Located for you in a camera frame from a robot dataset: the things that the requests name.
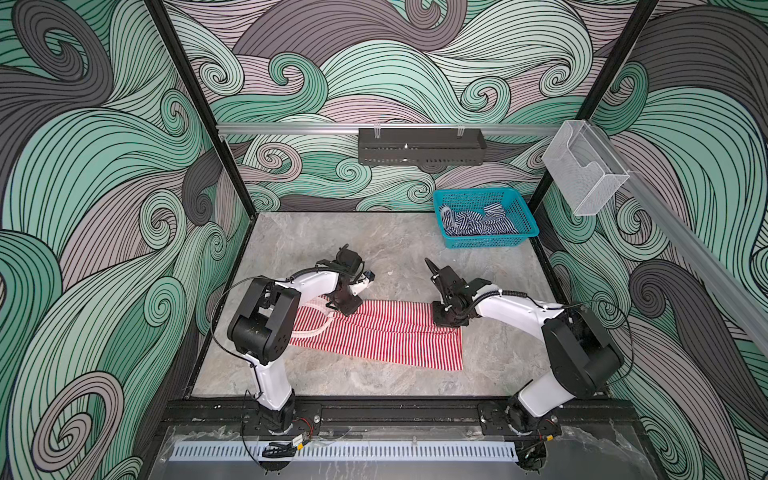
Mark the right aluminium rail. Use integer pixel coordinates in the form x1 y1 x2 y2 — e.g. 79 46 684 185
596 128 767 353

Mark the navy white striped tank top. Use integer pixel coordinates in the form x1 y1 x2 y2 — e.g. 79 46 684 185
438 203 519 237

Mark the white slotted cable duct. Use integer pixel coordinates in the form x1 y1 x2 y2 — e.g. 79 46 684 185
169 440 518 463

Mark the teal plastic basket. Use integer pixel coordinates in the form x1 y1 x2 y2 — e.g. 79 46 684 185
432 188 540 249

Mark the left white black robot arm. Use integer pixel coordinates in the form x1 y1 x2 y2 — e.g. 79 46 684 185
227 265 375 412

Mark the black frame post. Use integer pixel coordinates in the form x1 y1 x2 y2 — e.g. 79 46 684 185
145 0 258 224
528 1 658 213

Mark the clear plastic wall bin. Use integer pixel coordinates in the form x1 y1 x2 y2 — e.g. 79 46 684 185
542 120 629 217

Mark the black perforated wall tray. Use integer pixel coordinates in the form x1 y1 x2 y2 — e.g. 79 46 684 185
357 127 487 173

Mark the right black frame post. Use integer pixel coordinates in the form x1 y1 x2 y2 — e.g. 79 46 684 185
528 1 658 213

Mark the aluminium rail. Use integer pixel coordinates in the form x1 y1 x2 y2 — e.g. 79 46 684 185
596 128 767 353
216 122 560 137

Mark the back aluminium rail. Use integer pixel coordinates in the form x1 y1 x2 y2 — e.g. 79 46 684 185
216 122 560 137

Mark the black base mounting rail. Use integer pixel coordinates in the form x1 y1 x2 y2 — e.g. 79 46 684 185
160 396 639 437

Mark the left black frame post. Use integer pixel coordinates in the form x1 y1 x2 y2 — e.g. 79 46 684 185
145 0 258 224

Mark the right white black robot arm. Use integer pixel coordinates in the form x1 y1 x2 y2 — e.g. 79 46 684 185
425 259 624 429

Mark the red white striped tank top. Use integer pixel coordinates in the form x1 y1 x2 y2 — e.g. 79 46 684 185
290 297 463 371

